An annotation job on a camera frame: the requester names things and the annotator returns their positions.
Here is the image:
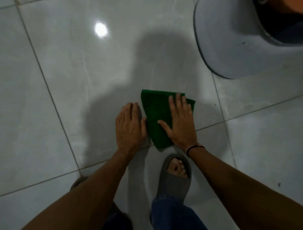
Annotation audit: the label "person's right hand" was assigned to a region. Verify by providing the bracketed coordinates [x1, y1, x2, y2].
[157, 93, 198, 152]

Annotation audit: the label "person's left hand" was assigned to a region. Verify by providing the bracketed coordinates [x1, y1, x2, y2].
[115, 102, 148, 159]

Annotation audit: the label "green cleaning cloth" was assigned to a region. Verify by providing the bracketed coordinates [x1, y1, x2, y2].
[141, 89, 196, 149]

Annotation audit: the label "person's left forearm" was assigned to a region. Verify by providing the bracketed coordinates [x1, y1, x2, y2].
[21, 150, 133, 230]

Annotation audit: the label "person's right forearm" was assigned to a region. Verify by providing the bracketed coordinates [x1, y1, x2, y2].
[188, 146, 303, 230]

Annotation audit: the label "person's right foot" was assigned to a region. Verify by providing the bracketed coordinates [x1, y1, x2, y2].
[167, 157, 189, 179]

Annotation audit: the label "grey slide sandal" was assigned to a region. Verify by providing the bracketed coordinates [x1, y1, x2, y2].
[155, 154, 192, 202]
[70, 176, 89, 191]

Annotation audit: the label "grey plastic bucket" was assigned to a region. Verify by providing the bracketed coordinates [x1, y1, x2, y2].
[193, 0, 303, 79]

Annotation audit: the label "person's right leg blue jeans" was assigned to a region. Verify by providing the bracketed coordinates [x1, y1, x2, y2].
[149, 195, 209, 230]

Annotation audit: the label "person's leg blue jeans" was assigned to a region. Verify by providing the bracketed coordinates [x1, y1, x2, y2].
[102, 201, 133, 230]
[149, 195, 209, 230]

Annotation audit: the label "person's left leg blue jeans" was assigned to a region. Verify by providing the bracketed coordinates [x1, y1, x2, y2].
[102, 201, 133, 230]

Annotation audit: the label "dark wrist bracelet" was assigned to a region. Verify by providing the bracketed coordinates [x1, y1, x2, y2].
[185, 143, 205, 157]

